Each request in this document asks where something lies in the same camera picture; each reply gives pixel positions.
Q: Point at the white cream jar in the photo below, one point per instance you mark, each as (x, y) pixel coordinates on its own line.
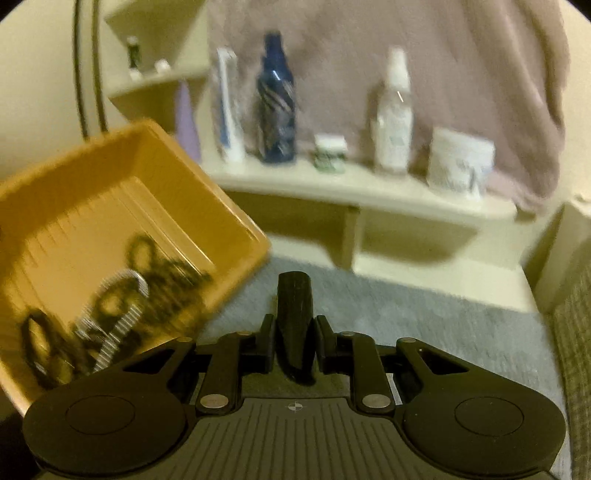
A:
(460, 163)

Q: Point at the dark blue spray bottle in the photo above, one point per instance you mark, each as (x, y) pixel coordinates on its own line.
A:
(277, 103)

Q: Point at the orange plastic tray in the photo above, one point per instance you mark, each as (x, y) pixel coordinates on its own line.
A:
(66, 224)

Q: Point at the cream wooden shelf unit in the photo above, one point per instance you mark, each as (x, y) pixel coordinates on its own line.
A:
(361, 221)

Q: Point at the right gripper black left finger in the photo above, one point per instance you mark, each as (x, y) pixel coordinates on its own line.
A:
(263, 351)

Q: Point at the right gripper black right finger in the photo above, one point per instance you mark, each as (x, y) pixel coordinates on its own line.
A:
(327, 351)

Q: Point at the clear white spray bottle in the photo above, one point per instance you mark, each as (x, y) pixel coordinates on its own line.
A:
(394, 125)

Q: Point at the lilac tube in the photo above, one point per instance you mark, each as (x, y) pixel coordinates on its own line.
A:
(185, 128)

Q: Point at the small green white jar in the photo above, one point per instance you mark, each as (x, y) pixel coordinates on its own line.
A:
(330, 153)

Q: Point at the white blue tube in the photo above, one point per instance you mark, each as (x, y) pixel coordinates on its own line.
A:
(230, 118)

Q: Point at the mauve hanging towel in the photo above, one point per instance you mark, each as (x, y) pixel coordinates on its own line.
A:
(492, 69)

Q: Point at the upright black white stick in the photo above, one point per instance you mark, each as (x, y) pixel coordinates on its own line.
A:
(134, 58)

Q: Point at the grey fabric mat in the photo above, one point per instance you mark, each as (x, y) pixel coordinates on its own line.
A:
(512, 344)

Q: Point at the checked grey cushion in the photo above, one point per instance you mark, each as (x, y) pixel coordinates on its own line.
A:
(571, 328)

